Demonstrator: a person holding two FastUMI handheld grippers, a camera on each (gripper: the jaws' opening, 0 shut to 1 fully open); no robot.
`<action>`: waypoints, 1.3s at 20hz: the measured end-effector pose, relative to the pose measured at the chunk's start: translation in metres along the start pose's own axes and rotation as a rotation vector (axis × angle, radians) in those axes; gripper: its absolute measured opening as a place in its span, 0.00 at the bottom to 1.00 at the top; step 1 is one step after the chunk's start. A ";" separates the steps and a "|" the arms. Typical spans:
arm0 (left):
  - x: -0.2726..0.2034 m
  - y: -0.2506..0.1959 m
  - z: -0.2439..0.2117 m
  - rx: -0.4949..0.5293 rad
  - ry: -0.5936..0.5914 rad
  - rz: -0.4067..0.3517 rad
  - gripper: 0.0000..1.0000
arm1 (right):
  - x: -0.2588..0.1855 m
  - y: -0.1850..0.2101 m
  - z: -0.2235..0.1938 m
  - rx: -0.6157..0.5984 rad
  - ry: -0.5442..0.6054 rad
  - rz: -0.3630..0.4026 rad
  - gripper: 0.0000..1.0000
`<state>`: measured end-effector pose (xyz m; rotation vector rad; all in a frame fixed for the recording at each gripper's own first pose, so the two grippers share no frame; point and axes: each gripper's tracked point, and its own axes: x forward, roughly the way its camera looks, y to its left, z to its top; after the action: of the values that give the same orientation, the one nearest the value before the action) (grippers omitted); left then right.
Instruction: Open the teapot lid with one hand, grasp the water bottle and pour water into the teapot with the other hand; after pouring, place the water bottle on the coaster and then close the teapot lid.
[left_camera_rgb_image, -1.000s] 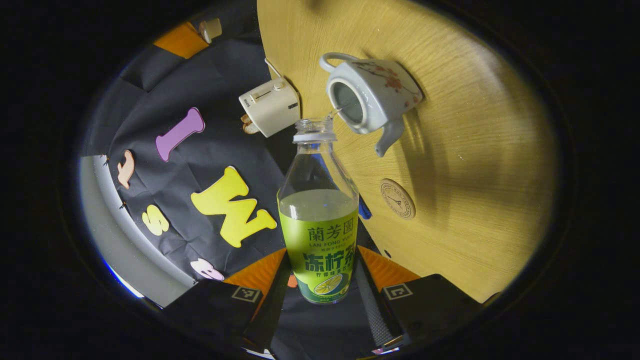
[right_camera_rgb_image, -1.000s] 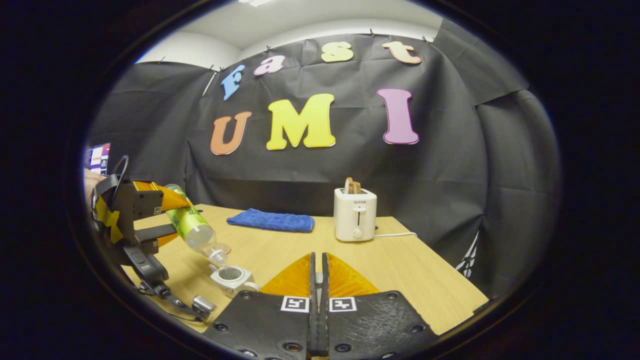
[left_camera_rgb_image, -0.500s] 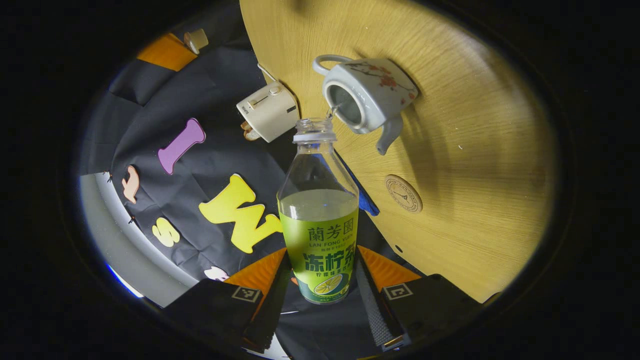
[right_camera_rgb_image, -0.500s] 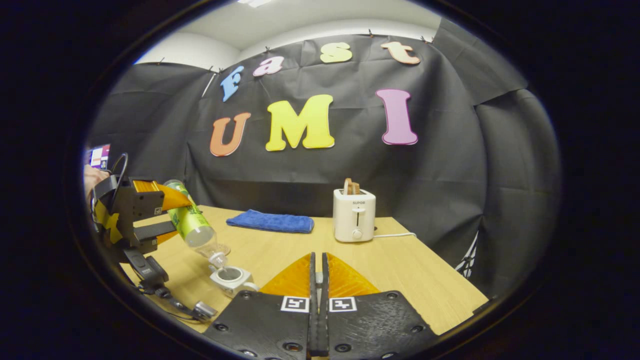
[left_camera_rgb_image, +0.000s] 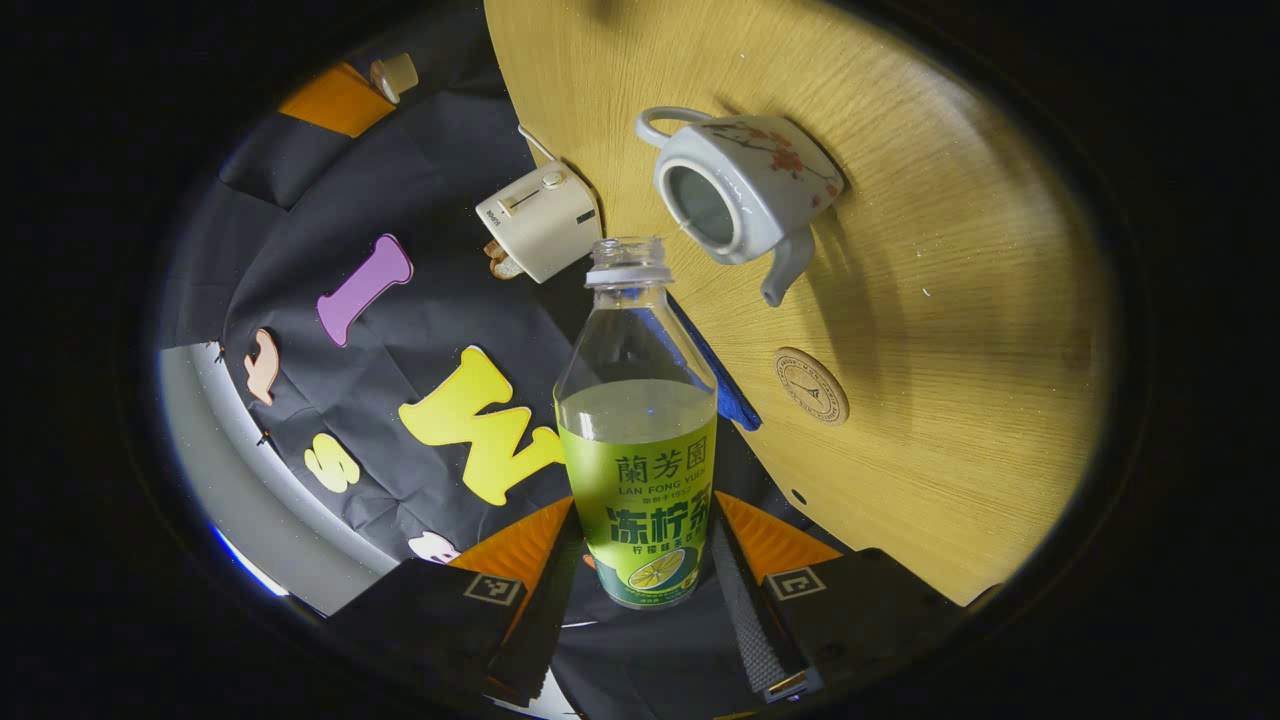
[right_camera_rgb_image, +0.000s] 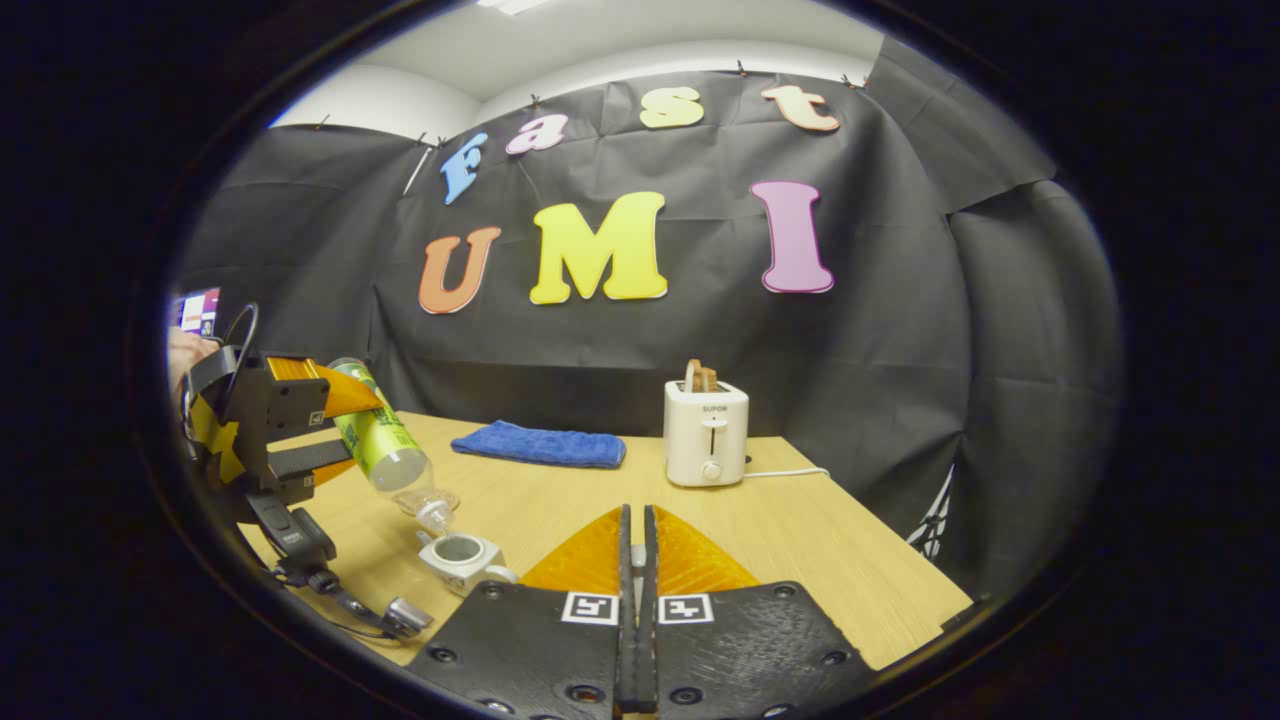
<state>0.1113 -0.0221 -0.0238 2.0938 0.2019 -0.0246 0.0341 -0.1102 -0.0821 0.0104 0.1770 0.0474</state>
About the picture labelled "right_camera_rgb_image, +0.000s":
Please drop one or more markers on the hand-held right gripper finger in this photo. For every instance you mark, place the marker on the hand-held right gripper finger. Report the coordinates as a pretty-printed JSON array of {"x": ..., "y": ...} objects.
[
  {"x": 626, "y": 620},
  {"x": 650, "y": 620}
]

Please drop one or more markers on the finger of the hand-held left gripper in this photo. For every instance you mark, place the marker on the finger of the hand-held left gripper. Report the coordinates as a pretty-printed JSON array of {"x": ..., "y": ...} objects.
[
  {"x": 285, "y": 410},
  {"x": 305, "y": 458}
]

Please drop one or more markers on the green label water bottle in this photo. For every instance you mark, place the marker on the green label water bottle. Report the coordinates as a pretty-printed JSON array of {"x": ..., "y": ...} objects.
[{"x": 380, "y": 440}]

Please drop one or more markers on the white ceramic teacup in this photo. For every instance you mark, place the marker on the white ceramic teacup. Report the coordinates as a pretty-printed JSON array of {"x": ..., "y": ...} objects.
[{"x": 460, "y": 565}]

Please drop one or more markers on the computer monitor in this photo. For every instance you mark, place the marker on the computer monitor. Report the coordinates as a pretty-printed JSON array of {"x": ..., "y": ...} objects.
[{"x": 198, "y": 312}]

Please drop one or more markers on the white toaster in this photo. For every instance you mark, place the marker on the white toaster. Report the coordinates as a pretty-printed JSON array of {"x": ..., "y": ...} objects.
[{"x": 705, "y": 440}]

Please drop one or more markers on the blue towel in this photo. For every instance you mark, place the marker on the blue towel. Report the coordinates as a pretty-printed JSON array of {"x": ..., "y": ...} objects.
[{"x": 540, "y": 445}]

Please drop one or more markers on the toast slice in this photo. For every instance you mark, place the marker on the toast slice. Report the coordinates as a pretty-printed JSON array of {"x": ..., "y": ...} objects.
[{"x": 702, "y": 377}]

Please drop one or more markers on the ceiling light panel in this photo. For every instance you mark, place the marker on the ceiling light panel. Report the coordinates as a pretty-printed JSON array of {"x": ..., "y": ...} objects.
[{"x": 512, "y": 5}]

